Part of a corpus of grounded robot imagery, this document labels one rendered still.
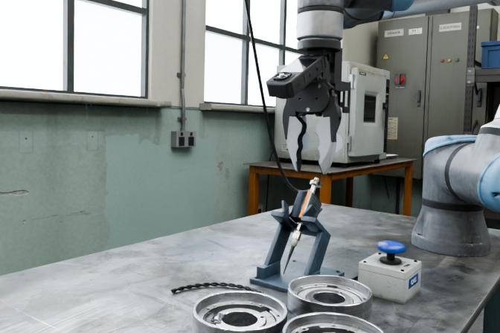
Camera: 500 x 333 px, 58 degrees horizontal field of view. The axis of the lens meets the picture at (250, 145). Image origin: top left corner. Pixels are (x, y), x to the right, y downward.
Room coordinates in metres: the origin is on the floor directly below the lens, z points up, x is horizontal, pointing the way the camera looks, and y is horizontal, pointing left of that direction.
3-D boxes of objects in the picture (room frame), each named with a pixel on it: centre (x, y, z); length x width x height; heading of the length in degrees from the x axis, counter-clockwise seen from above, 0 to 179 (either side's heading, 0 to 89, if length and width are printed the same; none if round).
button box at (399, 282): (0.66, -0.22, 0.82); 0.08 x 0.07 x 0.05; 142
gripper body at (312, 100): (0.75, -0.11, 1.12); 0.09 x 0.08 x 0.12; 143
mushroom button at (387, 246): (0.66, -0.21, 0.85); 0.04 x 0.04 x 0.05
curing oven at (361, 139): (3.08, -0.59, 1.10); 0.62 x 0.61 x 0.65; 142
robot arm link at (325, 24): (0.74, -0.11, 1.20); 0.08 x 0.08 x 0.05
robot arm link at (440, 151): (0.92, -0.42, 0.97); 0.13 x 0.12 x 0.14; 9
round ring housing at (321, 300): (0.56, -0.11, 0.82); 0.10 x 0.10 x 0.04
